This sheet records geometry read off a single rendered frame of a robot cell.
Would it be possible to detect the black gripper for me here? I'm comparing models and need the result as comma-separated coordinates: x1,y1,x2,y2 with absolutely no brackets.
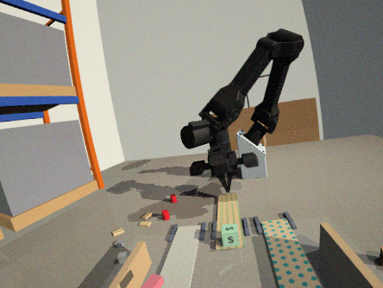
190,138,259,193

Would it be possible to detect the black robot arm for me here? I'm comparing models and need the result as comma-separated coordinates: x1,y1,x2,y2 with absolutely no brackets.
180,28,305,176

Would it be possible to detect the small tan wooden block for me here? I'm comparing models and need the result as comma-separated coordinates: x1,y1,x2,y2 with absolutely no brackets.
112,228,124,236

